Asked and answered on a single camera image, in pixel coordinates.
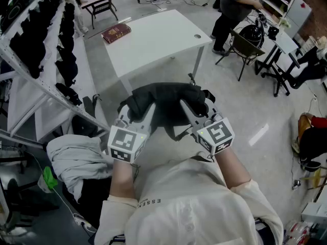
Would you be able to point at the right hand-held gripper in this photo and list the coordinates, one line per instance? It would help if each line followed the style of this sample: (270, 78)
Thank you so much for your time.
(217, 134)

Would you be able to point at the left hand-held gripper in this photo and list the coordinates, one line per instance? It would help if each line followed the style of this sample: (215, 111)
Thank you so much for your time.
(122, 140)

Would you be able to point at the black backpack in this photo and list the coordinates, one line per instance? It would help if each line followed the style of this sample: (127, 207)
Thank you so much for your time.
(168, 101)

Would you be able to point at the person's right forearm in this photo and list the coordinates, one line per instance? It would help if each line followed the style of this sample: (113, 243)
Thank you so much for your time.
(231, 167)

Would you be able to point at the person's left forearm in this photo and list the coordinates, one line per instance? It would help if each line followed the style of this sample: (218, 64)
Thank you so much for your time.
(122, 180)

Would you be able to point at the crumpled white cloth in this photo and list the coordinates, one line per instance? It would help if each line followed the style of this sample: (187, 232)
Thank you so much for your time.
(74, 159)

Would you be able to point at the dark green chair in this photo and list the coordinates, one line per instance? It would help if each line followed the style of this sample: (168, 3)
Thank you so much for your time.
(244, 46)

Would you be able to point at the white table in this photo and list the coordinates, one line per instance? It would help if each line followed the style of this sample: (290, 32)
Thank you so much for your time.
(158, 39)

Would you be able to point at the dark red book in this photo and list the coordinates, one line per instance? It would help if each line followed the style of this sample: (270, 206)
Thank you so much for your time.
(116, 32)

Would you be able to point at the black office chair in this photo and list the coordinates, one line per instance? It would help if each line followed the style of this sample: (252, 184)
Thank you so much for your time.
(94, 195)

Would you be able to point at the glossy black helmet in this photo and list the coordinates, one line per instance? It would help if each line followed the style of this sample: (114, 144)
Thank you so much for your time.
(251, 33)

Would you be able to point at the person's white shirt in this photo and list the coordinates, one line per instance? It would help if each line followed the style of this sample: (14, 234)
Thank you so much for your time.
(189, 205)

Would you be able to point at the green plastic bag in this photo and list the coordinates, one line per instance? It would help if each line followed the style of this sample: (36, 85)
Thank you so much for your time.
(49, 177)

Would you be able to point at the white metal shelf rack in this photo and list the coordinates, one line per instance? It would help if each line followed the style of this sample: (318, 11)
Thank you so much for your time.
(33, 85)

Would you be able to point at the white side desk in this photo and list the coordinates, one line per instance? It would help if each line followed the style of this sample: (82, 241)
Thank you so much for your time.
(283, 41)

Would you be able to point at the white power strip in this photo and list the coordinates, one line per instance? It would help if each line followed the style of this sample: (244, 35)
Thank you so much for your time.
(83, 222)

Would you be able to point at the row of black bags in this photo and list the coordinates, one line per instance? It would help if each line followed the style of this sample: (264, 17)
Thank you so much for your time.
(33, 47)

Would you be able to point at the grey cabinet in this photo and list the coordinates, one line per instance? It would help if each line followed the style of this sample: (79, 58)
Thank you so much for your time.
(299, 11)

